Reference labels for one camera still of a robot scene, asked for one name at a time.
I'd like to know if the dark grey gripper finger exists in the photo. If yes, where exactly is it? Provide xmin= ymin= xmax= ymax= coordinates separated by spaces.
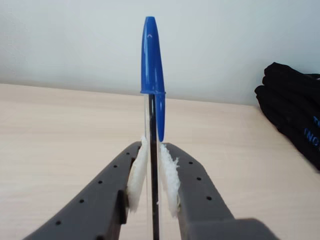
xmin=22 ymin=136 xmax=151 ymax=240
xmin=158 ymin=142 xmax=278 ymax=240

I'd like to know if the blue ballpoint pen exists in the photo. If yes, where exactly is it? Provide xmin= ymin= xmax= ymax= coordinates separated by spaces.
xmin=139 ymin=15 xmax=168 ymax=240

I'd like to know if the black fabric blue print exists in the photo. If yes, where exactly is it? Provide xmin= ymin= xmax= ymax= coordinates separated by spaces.
xmin=254 ymin=61 xmax=320 ymax=172

